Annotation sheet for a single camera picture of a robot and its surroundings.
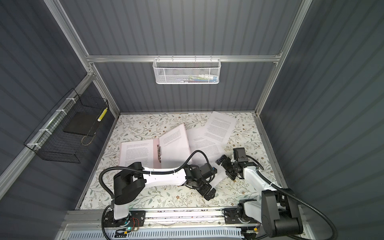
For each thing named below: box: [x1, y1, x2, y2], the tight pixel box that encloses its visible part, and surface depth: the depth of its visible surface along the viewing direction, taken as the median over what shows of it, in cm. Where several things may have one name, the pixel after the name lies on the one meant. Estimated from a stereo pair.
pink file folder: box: [119, 123, 190, 170], surface depth 98 cm
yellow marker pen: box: [97, 107, 108, 122], surface depth 83 cm
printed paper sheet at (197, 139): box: [186, 127, 227, 174], surface depth 104 cm
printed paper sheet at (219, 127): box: [202, 111, 238, 144], surface depth 114 cm
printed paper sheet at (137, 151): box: [121, 139, 154, 168], surface depth 99 cm
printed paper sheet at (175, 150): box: [159, 123, 191, 169], surface depth 97 cm
